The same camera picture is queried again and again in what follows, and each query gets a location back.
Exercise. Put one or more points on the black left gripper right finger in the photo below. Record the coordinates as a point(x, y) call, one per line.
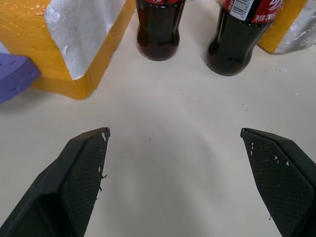
point(279, 177)

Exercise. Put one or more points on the large yellow white foam block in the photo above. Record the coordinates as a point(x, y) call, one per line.
point(61, 42)

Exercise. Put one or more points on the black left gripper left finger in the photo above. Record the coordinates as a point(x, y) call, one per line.
point(74, 182)

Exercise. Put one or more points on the purple foam block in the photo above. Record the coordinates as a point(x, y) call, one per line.
point(13, 76)

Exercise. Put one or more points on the cola bottle with red label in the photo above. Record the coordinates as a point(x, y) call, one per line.
point(158, 29)
point(234, 42)

